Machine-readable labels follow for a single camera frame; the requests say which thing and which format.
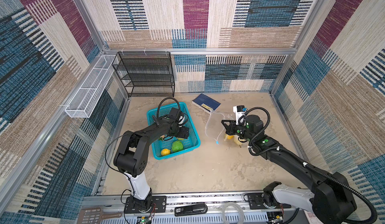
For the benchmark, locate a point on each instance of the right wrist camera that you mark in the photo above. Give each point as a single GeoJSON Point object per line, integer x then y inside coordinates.
{"type": "Point", "coordinates": [240, 113]}

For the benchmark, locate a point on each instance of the clear zip top bag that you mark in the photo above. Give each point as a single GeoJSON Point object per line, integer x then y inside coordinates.
{"type": "Point", "coordinates": [214, 129]}

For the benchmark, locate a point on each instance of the white mesh wall tray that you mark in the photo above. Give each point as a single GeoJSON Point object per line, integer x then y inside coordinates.
{"type": "Point", "coordinates": [87, 96]}

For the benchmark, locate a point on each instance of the yellow lemon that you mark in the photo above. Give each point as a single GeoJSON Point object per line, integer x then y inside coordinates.
{"type": "Point", "coordinates": [228, 137]}

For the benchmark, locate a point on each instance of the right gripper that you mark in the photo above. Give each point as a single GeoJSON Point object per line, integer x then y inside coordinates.
{"type": "Point", "coordinates": [229, 128]}

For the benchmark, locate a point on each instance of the blue book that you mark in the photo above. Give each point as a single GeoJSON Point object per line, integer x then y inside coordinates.
{"type": "Point", "coordinates": [206, 103]}

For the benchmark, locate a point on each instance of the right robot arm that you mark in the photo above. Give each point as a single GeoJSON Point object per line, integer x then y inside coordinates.
{"type": "Point", "coordinates": [333, 201]}

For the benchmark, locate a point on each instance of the teal plastic basket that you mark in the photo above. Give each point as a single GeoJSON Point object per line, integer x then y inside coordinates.
{"type": "Point", "coordinates": [179, 139]}

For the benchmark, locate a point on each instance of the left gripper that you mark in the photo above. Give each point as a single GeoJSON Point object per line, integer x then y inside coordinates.
{"type": "Point", "coordinates": [184, 132]}

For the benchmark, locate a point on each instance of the black remote device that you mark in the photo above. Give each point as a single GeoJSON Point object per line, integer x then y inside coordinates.
{"type": "Point", "coordinates": [196, 209]}

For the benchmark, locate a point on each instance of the black wire shelf rack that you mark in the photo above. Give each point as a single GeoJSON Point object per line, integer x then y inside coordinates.
{"type": "Point", "coordinates": [145, 74]}

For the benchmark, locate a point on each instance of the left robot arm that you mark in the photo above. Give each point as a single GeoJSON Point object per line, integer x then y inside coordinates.
{"type": "Point", "coordinates": [132, 154]}

